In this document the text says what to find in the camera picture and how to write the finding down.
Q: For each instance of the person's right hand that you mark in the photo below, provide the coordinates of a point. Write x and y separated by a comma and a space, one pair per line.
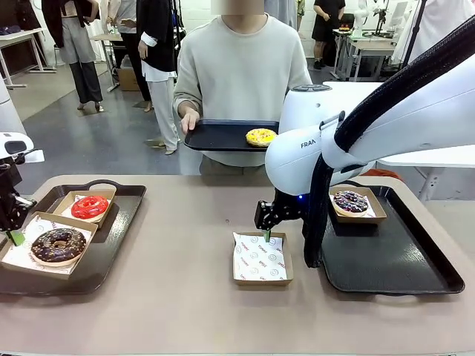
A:
190, 120

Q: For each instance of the black serving tray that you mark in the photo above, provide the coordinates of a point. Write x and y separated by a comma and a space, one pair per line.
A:
215, 137

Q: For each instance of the purple glazed donut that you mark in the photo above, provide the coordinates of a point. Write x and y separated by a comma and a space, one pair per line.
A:
341, 205

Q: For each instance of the red glazed donut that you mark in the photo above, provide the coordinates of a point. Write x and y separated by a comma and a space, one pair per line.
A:
79, 211

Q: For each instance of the orange stool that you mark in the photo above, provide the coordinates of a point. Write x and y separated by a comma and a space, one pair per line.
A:
386, 174

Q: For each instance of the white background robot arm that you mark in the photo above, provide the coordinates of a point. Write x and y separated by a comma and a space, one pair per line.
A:
359, 16

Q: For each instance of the white workshop table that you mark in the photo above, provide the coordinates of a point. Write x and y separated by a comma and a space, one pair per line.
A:
22, 36

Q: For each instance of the large white table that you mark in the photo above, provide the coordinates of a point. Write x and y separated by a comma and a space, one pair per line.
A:
349, 89

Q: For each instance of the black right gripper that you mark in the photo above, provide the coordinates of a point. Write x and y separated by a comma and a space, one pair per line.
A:
291, 205

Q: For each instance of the chocolate sprinkled donut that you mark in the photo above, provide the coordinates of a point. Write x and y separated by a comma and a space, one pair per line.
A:
42, 252

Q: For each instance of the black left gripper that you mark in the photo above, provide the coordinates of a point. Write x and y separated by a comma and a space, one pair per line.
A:
7, 181

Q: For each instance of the white hanging fabric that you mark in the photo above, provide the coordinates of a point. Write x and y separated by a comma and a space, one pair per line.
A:
438, 26

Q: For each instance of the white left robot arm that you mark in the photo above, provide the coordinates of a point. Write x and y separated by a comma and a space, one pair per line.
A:
9, 111

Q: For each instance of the grey-framed workbench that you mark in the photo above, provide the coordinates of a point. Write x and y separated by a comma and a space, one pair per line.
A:
371, 46

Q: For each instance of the shallow brown cardboard box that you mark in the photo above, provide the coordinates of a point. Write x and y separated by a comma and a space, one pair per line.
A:
37, 272
259, 282
85, 193
356, 219

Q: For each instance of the yellow glazed donut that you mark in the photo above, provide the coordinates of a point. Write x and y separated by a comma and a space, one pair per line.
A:
252, 140

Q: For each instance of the white flat wrist plate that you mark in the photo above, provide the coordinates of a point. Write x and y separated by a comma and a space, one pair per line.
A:
35, 155

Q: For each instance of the bystander in grey trousers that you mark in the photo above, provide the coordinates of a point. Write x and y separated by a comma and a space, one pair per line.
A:
79, 41

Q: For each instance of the bystander in black trousers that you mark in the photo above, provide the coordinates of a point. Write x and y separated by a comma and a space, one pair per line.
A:
128, 9

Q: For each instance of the person's right forearm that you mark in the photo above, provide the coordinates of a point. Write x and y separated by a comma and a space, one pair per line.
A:
187, 99

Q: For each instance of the person in beige sweater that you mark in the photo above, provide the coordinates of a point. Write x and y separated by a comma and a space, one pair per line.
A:
237, 66

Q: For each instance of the bystander in black clothes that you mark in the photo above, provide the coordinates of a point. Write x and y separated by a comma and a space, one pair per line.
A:
326, 22

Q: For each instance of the small white-framed table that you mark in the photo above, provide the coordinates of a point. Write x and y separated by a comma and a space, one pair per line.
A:
107, 37

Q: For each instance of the black stand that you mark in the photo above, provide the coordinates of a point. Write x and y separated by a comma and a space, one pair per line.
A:
379, 22

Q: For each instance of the bystander in white trousers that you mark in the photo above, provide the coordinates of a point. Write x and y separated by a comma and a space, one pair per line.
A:
159, 33

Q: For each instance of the brown cardboard carton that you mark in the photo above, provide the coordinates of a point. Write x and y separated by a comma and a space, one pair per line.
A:
128, 79

